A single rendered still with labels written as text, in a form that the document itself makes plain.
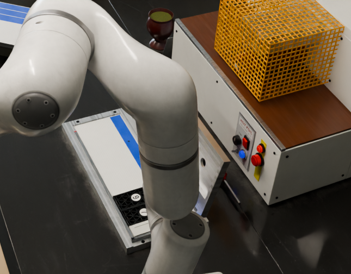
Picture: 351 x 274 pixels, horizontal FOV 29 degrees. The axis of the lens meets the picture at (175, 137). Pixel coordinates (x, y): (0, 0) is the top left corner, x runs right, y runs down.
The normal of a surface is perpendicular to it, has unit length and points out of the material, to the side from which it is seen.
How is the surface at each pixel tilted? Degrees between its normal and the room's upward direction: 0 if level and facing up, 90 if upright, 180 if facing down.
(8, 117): 98
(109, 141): 0
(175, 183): 90
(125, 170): 0
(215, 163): 76
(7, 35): 0
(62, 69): 41
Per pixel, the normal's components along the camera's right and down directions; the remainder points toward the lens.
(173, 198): 0.13, 0.69
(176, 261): -0.16, 0.61
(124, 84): -0.61, 0.28
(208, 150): -0.86, 0.07
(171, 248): -0.48, 0.47
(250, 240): 0.07, -0.72
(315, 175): 0.44, 0.64
